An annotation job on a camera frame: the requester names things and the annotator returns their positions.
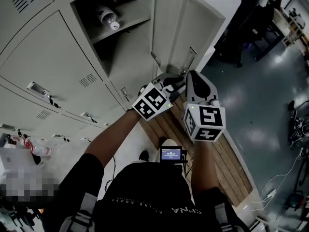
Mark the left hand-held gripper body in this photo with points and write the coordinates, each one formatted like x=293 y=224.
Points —
x=152 y=103

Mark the black metal shelf rack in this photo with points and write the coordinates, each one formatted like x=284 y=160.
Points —
x=253 y=37

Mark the person's black shoe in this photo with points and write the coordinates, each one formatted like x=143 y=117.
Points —
x=144 y=155

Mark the small black monitor screen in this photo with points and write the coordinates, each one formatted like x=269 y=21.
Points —
x=171 y=153

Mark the grey metal locker door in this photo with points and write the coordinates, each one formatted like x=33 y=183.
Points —
x=173 y=33

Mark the light wooden table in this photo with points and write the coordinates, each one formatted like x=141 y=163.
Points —
x=293 y=30

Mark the beige metal locker cabinet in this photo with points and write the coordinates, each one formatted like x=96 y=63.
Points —
x=48 y=57

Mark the white power strip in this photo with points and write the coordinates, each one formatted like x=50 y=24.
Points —
x=271 y=194

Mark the white bucket black inside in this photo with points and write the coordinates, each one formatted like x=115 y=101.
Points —
x=38 y=159

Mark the person's left forearm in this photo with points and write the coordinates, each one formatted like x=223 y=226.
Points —
x=113 y=139

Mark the clear plastic bottle white cap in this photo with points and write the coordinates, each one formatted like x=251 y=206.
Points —
x=108 y=18

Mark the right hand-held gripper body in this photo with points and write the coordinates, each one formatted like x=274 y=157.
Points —
x=207 y=122

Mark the person's black t-shirt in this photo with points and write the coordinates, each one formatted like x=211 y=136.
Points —
x=144 y=192

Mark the person's right forearm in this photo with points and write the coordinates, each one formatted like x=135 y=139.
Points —
x=205 y=165

